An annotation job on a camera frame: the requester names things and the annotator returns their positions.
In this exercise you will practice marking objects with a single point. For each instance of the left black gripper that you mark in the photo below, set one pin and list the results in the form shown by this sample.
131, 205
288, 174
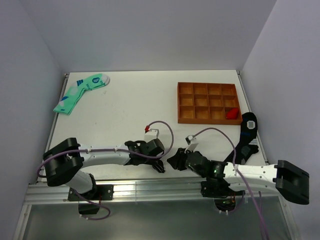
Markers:
149, 162

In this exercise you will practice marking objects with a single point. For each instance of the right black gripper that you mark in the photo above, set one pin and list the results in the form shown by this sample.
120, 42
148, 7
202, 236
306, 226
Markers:
178, 159

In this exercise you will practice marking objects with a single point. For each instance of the black white striped sock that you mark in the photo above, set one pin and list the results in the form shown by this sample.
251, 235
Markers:
158, 165

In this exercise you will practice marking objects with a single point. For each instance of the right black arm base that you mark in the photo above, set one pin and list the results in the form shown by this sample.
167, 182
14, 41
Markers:
224, 197

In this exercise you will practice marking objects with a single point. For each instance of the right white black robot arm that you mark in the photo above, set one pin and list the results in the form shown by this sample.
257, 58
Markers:
223, 179

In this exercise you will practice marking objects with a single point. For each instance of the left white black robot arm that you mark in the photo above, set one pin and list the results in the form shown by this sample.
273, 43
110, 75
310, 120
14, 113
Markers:
63, 163

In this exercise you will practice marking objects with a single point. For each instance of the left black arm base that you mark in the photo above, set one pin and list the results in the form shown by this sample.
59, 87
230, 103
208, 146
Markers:
99, 193

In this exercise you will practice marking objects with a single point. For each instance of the orange compartment tray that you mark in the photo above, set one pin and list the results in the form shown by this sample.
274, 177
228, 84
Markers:
206, 103

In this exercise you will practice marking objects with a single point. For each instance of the rolled red sock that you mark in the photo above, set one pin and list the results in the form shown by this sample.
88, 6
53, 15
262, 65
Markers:
232, 114

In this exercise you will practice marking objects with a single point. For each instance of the dark blue sock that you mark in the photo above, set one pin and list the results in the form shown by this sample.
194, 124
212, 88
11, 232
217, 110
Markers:
248, 144

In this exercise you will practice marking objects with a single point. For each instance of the green blue patterned sock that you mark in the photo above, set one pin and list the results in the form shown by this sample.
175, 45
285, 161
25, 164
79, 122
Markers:
77, 89

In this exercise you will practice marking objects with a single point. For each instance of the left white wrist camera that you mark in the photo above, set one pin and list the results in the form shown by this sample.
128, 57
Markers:
150, 134

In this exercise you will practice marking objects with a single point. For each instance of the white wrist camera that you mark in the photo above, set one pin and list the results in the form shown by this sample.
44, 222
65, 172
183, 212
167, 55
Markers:
150, 134
192, 143

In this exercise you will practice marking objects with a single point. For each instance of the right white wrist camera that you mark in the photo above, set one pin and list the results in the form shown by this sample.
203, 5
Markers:
192, 143

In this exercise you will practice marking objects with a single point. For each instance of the aluminium front rail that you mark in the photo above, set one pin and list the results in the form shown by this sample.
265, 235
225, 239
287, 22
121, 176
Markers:
150, 190

